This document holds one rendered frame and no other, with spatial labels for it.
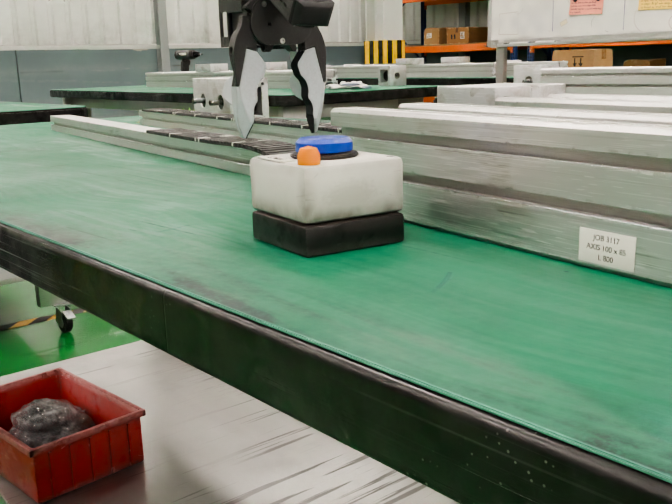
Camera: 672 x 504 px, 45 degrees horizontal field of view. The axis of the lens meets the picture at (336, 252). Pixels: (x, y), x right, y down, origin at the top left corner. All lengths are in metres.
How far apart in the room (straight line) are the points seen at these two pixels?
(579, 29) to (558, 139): 3.52
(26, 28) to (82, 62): 0.89
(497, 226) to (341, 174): 0.11
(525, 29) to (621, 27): 0.52
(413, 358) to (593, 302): 0.12
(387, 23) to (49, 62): 5.39
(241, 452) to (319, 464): 0.15
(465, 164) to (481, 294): 0.15
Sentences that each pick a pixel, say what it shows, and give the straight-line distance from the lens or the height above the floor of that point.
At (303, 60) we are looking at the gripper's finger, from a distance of 0.90.
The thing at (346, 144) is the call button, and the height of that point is 0.85.
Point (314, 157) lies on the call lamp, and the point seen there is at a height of 0.84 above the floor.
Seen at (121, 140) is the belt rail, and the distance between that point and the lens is 1.36.
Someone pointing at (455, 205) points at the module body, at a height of 0.80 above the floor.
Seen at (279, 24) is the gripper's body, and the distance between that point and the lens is 0.89.
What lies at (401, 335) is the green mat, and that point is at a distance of 0.38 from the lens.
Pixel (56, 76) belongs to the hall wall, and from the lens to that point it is 12.42.
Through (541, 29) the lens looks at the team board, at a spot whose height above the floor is 1.02.
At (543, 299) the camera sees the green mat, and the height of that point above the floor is 0.78.
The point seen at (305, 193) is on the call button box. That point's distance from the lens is 0.52.
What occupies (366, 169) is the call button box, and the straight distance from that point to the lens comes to 0.54.
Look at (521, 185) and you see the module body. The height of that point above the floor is 0.82.
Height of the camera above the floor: 0.90
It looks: 13 degrees down
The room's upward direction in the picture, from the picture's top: 2 degrees counter-clockwise
